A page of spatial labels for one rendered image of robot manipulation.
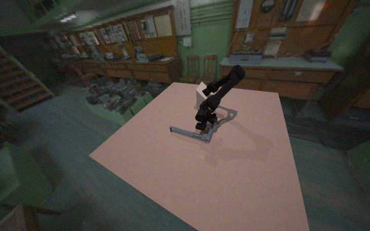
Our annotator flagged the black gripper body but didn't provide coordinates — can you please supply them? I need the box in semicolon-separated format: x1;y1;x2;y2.
196;113;209;131

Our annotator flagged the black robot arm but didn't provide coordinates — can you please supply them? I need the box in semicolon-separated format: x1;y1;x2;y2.
195;65;246;124

